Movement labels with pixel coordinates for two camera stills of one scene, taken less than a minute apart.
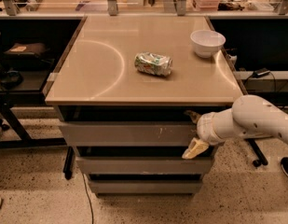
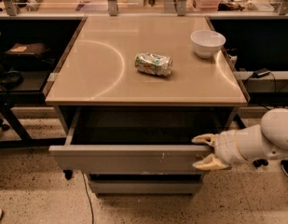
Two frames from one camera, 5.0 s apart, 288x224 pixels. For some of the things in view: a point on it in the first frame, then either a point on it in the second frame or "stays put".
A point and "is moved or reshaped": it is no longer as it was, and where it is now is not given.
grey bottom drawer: [146, 186] stays put
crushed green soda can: [153, 63] stays put
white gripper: [206, 127] to [229, 148]
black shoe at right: [286, 163] stays put
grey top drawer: [128, 133] is moved or reshaped
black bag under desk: [27, 56] stays put
